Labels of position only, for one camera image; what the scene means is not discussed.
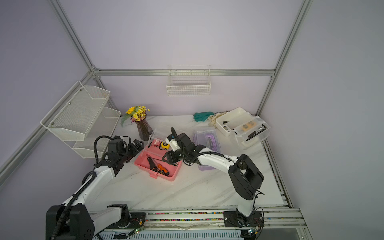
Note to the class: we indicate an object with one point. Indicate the beige work glove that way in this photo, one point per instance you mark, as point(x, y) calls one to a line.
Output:
point(212, 119)

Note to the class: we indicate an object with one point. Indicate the green work glove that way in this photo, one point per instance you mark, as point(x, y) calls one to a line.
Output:
point(201, 117)

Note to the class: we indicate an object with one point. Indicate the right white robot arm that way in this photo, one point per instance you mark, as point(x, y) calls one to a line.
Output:
point(245, 176)

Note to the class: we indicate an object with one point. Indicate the pink toolbox with clear lid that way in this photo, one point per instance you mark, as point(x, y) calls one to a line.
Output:
point(159, 135)

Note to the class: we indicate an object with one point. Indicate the glass vase with yellow flowers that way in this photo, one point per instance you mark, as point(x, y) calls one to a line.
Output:
point(138, 115)

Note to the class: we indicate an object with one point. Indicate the purple toolbox with clear lid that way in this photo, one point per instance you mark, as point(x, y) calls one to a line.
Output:
point(207, 136)

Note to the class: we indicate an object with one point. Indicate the white toolbox with clear lid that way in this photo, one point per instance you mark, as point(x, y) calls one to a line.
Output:
point(238, 124)

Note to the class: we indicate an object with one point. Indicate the black handled tool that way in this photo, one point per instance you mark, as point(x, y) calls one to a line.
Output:
point(152, 163)

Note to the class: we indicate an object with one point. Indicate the orange handled screwdriver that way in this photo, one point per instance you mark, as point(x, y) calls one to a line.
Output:
point(162, 170)

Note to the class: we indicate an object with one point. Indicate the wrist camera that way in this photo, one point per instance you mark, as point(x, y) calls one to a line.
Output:
point(172, 143)
point(116, 146)

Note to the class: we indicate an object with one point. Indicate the white mesh two-tier shelf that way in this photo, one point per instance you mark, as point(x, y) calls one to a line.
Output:
point(80, 117)

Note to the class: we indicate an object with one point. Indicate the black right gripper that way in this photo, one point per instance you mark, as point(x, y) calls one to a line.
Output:
point(171, 155)

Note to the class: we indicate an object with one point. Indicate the white wire wall basket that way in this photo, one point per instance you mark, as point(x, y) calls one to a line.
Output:
point(189, 80)

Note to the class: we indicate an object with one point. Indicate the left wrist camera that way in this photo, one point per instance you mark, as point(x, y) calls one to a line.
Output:
point(116, 146)

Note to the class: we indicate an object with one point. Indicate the black hex key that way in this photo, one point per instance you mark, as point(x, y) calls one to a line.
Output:
point(260, 130)

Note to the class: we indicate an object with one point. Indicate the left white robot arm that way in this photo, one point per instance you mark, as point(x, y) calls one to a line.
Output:
point(72, 220)

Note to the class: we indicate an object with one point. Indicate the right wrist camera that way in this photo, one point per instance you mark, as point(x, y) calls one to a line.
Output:
point(172, 143)

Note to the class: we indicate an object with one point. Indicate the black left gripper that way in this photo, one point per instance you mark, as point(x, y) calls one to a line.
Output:
point(135, 150)

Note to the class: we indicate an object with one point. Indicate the yellow tape measure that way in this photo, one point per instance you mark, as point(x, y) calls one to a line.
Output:
point(164, 146)

